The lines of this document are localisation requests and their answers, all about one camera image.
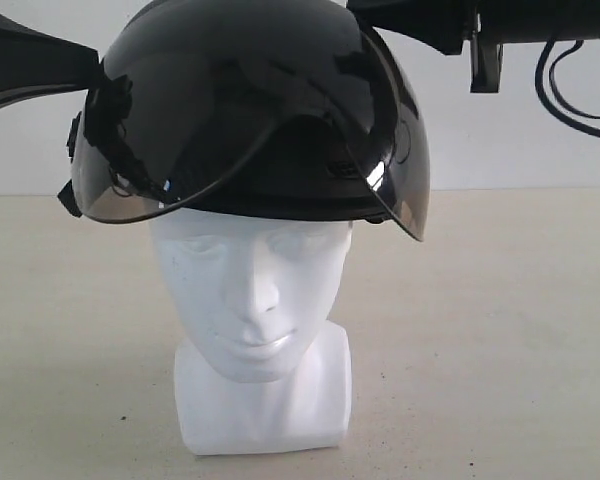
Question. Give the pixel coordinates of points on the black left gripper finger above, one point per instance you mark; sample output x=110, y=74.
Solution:
x=34, y=64

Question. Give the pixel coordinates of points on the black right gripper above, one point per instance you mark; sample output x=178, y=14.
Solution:
x=441, y=25

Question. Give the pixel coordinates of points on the black helmet with dark visor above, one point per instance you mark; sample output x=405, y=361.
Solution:
x=290, y=110

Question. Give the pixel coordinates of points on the white mannequin head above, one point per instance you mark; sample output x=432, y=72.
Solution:
x=261, y=368

